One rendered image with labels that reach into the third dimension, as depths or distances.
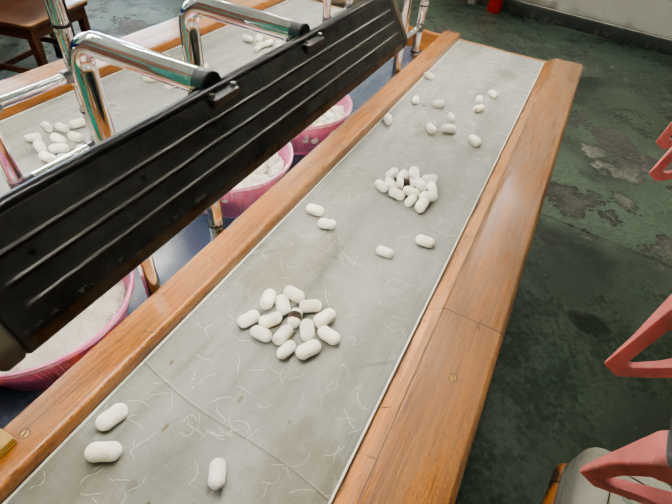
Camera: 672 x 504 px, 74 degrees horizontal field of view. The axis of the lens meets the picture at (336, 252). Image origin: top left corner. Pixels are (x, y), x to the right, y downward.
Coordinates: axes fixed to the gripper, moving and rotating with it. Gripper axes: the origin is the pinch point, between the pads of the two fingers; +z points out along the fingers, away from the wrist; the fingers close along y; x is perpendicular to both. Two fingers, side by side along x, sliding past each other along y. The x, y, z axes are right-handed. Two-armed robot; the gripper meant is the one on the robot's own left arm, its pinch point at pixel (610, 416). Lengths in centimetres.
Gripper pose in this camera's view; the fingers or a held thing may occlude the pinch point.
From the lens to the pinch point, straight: 38.4
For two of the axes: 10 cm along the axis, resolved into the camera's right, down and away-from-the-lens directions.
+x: 7.0, 7.1, 0.2
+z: -4.6, 4.3, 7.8
